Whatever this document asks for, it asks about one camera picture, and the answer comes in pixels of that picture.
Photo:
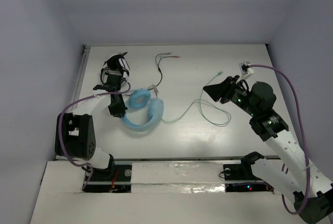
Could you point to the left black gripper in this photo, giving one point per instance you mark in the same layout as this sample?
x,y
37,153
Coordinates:
x,y
114,72

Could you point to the light blue headphones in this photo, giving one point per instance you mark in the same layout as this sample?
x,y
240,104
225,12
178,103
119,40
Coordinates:
x,y
144,112

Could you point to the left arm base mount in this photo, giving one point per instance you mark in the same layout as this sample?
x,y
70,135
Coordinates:
x,y
116,178

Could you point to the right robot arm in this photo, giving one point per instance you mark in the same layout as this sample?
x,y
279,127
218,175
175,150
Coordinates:
x,y
303,184

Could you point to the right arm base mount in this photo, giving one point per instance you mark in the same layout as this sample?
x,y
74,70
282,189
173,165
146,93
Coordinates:
x,y
239,177

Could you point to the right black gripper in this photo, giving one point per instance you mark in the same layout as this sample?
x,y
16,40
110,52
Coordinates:
x,y
217,91

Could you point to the foil covered panel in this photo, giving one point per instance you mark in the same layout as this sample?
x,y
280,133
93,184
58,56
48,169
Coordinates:
x,y
177,177

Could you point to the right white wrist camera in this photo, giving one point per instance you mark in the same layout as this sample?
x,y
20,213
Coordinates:
x,y
246,70

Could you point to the black and white headphones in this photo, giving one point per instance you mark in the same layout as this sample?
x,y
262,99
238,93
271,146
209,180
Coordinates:
x,y
115,67

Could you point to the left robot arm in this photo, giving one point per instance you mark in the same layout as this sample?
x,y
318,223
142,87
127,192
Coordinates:
x,y
75,134

